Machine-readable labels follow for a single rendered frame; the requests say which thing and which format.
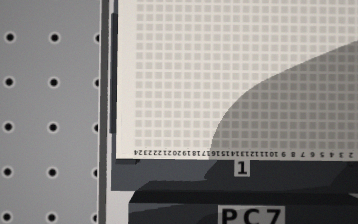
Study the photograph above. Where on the white multi-well plate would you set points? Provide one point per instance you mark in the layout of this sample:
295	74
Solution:
237	80

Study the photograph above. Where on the grey plate carrier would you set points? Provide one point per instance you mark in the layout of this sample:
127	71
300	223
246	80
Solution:
201	191

